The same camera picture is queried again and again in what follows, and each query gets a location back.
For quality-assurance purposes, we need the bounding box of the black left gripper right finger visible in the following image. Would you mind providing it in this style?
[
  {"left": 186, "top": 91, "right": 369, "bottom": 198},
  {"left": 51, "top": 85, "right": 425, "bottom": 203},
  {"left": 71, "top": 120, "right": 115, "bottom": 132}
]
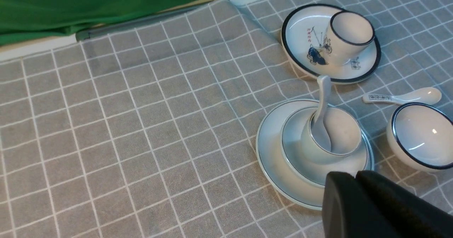
[{"left": 355, "top": 170, "right": 453, "bottom": 238}]

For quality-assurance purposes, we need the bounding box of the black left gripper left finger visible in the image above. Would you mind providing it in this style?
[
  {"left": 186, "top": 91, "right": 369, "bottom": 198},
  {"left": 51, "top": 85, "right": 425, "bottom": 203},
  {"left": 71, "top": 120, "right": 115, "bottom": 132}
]
[{"left": 322, "top": 171, "right": 393, "bottom": 238}]

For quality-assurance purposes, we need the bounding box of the light blue bowl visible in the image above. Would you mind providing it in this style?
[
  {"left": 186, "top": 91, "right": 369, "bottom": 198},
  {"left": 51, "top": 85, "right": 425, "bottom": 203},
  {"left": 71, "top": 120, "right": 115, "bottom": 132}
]
[{"left": 281, "top": 107, "right": 374, "bottom": 187}]

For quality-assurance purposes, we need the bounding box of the light blue cup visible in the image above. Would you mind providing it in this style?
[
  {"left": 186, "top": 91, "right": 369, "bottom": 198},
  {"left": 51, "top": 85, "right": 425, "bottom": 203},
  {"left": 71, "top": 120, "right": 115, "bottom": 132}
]
[{"left": 300, "top": 107, "right": 362, "bottom": 164}]

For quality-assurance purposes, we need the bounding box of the light blue spoon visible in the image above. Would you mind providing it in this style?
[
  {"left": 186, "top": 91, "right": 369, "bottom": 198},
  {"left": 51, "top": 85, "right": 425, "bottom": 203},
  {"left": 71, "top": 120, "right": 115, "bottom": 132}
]
[{"left": 310, "top": 75, "right": 331, "bottom": 152}]

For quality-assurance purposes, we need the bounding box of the white bowl dark rim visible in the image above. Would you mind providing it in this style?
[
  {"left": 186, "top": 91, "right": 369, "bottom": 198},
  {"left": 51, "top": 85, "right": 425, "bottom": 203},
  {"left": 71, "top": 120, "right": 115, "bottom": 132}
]
[{"left": 386, "top": 102, "right": 453, "bottom": 172}]

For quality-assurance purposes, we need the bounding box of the white patterned spoon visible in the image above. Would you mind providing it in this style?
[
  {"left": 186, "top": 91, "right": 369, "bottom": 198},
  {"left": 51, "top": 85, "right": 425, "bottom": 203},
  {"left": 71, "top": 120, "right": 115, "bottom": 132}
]
[{"left": 361, "top": 87, "right": 442, "bottom": 105}]

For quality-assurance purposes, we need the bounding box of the white cup dark rim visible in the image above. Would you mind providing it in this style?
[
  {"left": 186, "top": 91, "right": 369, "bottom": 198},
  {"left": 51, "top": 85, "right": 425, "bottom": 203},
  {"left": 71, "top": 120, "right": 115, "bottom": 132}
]
[{"left": 322, "top": 10, "right": 375, "bottom": 65}]

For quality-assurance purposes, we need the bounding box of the white plate dark rim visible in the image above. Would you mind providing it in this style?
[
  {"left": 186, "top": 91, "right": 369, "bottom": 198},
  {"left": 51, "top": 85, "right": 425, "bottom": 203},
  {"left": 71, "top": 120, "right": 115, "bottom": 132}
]
[{"left": 281, "top": 4, "right": 382, "bottom": 84}]

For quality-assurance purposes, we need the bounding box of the grey checked tablecloth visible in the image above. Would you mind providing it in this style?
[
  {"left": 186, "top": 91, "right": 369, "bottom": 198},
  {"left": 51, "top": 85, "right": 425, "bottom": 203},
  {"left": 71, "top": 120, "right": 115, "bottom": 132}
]
[{"left": 0, "top": 0, "right": 452, "bottom": 238}]

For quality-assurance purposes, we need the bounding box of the green backdrop cloth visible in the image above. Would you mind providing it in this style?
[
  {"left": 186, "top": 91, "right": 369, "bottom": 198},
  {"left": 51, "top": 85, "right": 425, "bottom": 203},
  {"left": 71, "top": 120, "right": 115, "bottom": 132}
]
[{"left": 0, "top": 0, "right": 197, "bottom": 45}]

